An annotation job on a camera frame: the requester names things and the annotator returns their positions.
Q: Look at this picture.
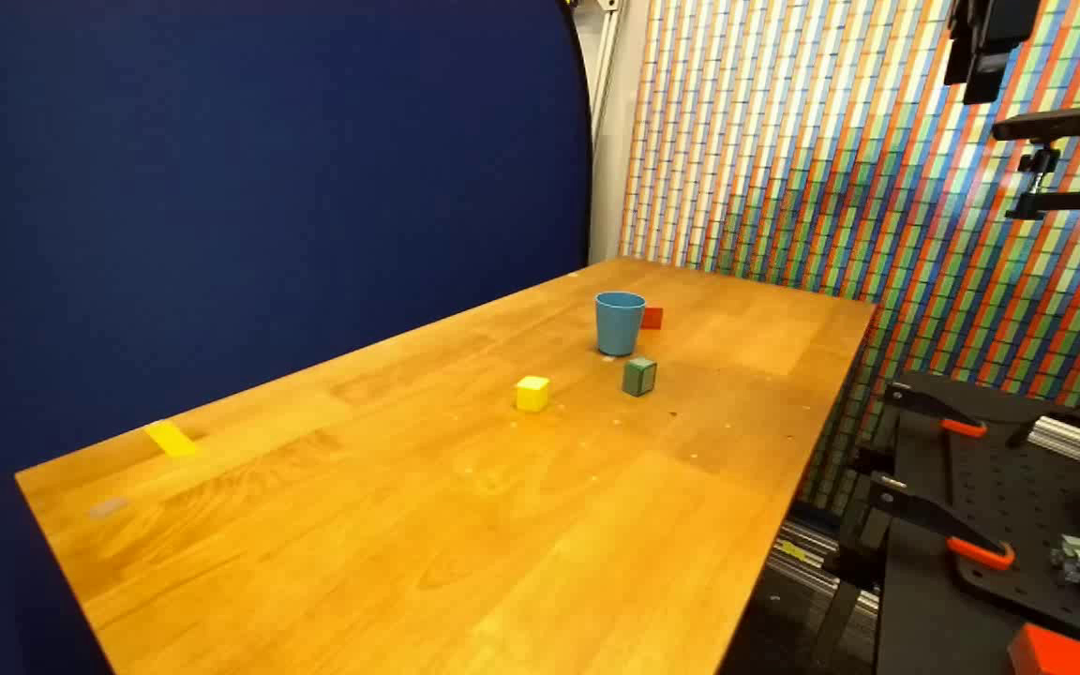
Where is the orange handled black clamp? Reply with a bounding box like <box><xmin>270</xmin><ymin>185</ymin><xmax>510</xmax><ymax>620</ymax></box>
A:
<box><xmin>882</xmin><ymin>379</ymin><xmax>991</xmax><ymax>441</ymax></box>
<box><xmin>866</xmin><ymin>470</ymin><xmax>1019</xmax><ymax>576</ymax></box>

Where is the yellow tape strip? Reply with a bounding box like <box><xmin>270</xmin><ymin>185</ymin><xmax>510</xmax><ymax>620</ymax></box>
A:
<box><xmin>142</xmin><ymin>420</ymin><xmax>205</xmax><ymax>460</ymax></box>

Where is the blue fabric backdrop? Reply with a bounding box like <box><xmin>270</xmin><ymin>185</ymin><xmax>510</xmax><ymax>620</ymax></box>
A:
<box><xmin>0</xmin><ymin>0</ymin><xmax>592</xmax><ymax>675</ymax></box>

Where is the blue plastic cup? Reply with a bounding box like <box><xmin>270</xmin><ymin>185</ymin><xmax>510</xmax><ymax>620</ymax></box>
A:
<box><xmin>592</xmin><ymin>288</ymin><xmax>647</xmax><ymax>361</ymax></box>

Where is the black camera on stand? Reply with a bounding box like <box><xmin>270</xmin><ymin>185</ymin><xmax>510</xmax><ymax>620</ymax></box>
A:
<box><xmin>991</xmin><ymin>100</ymin><xmax>1080</xmax><ymax>228</ymax></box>

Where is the colourful patterned wall panel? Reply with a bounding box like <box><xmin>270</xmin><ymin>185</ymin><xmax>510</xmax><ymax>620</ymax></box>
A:
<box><xmin>620</xmin><ymin>0</ymin><xmax>1080</xmax><ymax>519</ymax></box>

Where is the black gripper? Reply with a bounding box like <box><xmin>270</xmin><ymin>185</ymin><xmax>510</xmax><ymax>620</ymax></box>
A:
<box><xmin>945</xmin><ymin>0</ymin><xmax>1042</xmax><ymax>109</ymax></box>

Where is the silver aluminium rail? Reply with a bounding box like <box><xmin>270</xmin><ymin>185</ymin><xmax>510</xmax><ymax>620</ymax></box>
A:
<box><xmin>1024</xmin><ymin>414</ymin><xmax>1080</xmax><ymax>466</ymax></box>

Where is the yellow wooden block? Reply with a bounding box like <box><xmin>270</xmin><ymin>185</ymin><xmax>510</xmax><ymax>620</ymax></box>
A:
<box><xmin>514</xmin><ymin>370</ymin><xmax>556</xmax><ymax>415</ymax></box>

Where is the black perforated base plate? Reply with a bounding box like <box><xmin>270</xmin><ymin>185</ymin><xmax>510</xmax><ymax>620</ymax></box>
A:
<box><xmin>869</xmin><ymin>370</ymin><xmax>1080</xmax><ymax>675</ymax></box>

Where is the orange box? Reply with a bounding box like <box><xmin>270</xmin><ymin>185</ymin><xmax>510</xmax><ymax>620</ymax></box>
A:
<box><xmin>1005</xmin><ymin>620</ymin><xmax>1080</xmax><ymax>675</ymax></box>

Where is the green wooden block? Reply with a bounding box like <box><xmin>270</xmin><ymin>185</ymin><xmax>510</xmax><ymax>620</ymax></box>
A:
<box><xmin>620</xmin><ymin>355</ymin><xmax>659</xmax><ymax>403</ymax></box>

